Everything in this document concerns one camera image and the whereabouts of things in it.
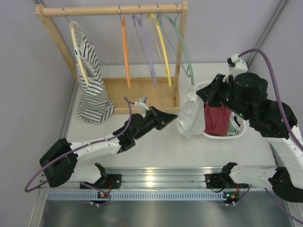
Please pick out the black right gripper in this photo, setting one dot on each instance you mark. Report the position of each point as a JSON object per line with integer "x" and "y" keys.
{"x": 210, "y": 91}

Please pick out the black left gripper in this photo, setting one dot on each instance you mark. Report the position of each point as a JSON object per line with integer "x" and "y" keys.
{"x": 156, "y": 118}

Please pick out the orange plastic hanger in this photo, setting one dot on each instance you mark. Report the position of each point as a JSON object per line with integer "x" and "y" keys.
{"x": 125, "y": 49}

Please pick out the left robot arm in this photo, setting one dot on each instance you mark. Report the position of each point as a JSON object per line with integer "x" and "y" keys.
{"x": 65, "y": 161}

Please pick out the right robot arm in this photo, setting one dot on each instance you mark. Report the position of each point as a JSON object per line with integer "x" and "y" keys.
{"x": 246, "y": 95}

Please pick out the green plastic hanger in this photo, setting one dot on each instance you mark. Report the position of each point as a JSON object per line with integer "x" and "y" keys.
{"x": 189, "y": 70}

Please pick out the black white striped tank top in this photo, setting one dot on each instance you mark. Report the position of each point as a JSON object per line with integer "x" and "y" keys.
{"x": 94, "y": 106}

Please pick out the yellow plastic hanger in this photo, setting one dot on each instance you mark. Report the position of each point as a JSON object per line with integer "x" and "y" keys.
{"x": 162, "y": 47}

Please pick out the purple plastic hanger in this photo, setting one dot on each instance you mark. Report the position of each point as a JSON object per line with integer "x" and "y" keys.
{"x": 147, "y": 47}

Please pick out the cream plastic hanger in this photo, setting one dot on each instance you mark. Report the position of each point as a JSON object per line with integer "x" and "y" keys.
{"x": 77, "y": 51}

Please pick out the red garment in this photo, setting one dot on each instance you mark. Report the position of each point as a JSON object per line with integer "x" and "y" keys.
{"x": 216, "y": 120}

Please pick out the white perforated laundry basket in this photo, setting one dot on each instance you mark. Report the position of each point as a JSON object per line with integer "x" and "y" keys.
{"x": 243, "y": 128}

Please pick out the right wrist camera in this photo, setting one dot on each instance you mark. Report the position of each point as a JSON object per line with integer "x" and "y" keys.
{"x": 236, "y": 65}

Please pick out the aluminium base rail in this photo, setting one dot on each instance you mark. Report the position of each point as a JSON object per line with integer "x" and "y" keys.
{"x": 157, "y": 178}

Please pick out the grey slotted cable duct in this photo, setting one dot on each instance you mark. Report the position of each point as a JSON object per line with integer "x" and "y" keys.
{"x": 142, "y": 196}

